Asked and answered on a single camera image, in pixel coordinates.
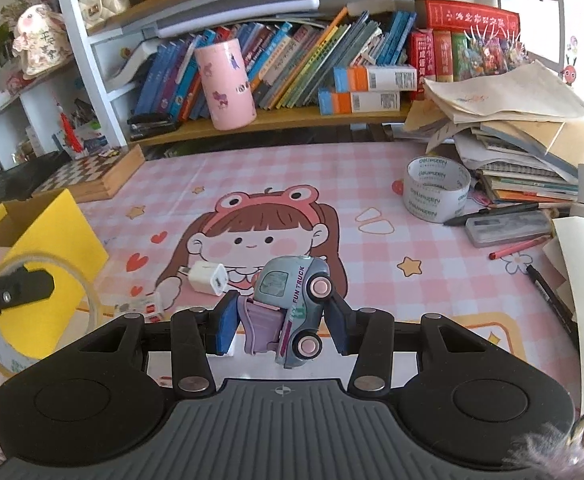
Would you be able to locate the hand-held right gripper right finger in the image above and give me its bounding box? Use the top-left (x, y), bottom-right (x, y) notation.
top-left (326, 294), bottom-right (506, 395)

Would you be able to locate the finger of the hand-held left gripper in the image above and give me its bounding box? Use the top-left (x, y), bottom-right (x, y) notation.
top-left (0, 264), bottom-right (56, 339)

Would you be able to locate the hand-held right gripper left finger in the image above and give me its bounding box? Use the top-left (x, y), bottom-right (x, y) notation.
top-left (79, 291), bottom-right (243, 395)

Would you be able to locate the white charger cube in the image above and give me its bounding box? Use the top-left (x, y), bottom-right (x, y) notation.
top-left (179, 260), bottom-right (229, 297)

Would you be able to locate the grey purple toy truck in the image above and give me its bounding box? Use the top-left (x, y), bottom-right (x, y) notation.
top-left (242, 255), bottom-right (333, 371)

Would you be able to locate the yellow cardboard box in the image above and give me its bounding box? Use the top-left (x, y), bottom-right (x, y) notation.
top-left (0, 189), bottom-right (109, 361)

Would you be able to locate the pink checkered cloth desktop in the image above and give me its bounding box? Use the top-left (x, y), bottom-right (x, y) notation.
top-left (0, 140), bottom-right (584, 461)

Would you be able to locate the small white red packet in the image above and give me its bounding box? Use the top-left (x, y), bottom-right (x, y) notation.
top-left (113, 293), bottom-right (166, 322)

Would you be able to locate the black electronic keyboard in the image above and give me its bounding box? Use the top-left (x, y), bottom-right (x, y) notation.
top-left (0, 150), bottom-right (73, 216)

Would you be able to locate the wooden chessboard box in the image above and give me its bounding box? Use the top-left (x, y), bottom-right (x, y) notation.
top-left (30, 143), bottom-right (147, 200)

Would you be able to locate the red tassel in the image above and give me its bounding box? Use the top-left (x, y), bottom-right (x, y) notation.
top-left (56, 104), bottom-right (86, 156)

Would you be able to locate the white printed tape roll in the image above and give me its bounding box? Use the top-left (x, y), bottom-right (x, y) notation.
top-left (403, 156), bottom-right (472, 224)

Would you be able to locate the black stylus pen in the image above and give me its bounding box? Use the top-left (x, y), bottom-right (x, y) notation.
top-left (444, 202), bottom-right (541, 227)

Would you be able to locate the red pencil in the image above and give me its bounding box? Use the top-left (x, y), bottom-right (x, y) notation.
top-left (488, 233), bottom-right (553, 261)

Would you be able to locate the grey pencil case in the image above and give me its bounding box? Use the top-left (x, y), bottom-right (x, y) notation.
top-left (464, 209), bottom-right (553, 249)

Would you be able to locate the black stapler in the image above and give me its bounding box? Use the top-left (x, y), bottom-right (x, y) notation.
top-left (126, 113), bottom-right (179, 141)

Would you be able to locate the black marker pen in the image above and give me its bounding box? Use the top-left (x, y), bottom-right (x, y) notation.
top-left (525, 263), bottom-right (581, 346)

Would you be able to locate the orange blue white carton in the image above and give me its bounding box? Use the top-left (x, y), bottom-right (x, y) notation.
top-left (332, 64), bottom-right (418, 94)
top-left (318, 87), bottom-right (402, 116)

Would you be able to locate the pink printed cylinder container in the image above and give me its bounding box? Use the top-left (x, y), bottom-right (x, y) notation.
top-left (193, 40), bottom-right (257, 131)

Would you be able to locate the pink white bunny doll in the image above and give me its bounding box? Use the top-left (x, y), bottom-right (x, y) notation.
top-left (11, 3), bottom-right (68, 79)

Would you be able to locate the thick white-paged book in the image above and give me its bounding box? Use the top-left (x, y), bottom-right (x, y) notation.
top-left (107, 39), bottom-right (161, 95)

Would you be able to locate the pile of papers and books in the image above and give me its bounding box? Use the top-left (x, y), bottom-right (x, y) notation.
top-left (404, 60), bottom-right (584, 206)

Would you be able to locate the row of shelf books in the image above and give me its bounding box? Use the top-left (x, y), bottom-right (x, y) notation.
top-left (132, 7), bottom-right (418, 121)

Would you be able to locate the red hardcover book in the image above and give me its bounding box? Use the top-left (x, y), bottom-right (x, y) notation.
top-left (406, 30), bottom-right (438, 101)

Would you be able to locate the white light bar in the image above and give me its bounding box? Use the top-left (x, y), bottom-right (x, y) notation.
top-left (157, 0), bottom-right (322, 39)

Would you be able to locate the thick red dictionary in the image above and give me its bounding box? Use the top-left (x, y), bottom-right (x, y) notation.
top-left (414, 0), bottom-right (521, 36)

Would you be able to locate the white bookshelf frame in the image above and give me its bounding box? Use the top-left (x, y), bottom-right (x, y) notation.
top-left (0, 0), bottom-right (563, 161)

